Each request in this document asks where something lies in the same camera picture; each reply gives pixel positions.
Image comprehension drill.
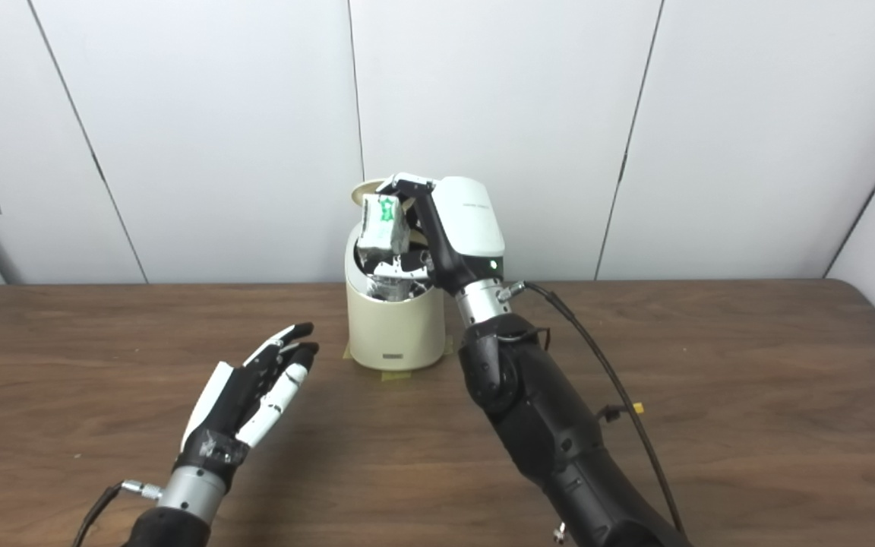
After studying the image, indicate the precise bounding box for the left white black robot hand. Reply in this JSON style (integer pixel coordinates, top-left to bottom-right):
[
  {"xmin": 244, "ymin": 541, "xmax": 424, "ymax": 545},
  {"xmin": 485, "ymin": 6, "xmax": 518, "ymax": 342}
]
[{"xmin": 174, "ymin": 323, "xmax": 320, "ymax": 487}]

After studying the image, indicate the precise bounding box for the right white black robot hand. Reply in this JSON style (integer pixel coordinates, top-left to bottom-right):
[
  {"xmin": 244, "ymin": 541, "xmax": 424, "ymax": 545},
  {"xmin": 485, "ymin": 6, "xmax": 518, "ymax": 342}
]
[{"xmin": 365, "ymin": 172, "xmax": 507, "ymax": 302}]

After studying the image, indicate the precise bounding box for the green white milk carton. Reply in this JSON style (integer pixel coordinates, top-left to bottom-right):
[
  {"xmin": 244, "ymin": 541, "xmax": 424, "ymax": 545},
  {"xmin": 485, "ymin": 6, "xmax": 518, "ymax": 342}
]
[{"xmin": 356, "ymin": 194, "xmax": 411, "ymax": 255}]

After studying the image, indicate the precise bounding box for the cream-colored trash bin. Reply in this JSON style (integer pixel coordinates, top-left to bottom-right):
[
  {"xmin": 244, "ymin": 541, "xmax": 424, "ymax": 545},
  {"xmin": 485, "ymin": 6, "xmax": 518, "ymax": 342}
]
[{"xmin": 344, "ymin": 224, "xmax": 447, "ymax": 372}]

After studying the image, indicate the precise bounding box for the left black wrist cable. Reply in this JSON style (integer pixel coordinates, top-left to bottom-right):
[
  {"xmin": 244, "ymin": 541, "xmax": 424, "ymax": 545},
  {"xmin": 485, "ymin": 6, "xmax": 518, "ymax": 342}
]
[{"xmin": 71, "ymin": 480, "xmax": 161, "ymax": 547}]

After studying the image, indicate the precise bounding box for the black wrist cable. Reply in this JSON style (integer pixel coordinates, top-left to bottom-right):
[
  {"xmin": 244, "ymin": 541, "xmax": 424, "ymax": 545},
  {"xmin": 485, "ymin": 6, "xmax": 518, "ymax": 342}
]
[
  {"xmin": 498, "ymin": 281, "xmax": 685, "ymax": 536},
  {"xmin": 71, "ymin": 480, "xmax": 161, "ymax": 547}
]

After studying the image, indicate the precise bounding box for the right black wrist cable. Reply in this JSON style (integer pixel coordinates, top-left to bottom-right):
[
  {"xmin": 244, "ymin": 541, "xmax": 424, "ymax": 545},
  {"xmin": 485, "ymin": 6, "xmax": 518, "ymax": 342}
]
[{"xmin": 498, "ymin": 281, "xmax": 685, "ymax": 536}]

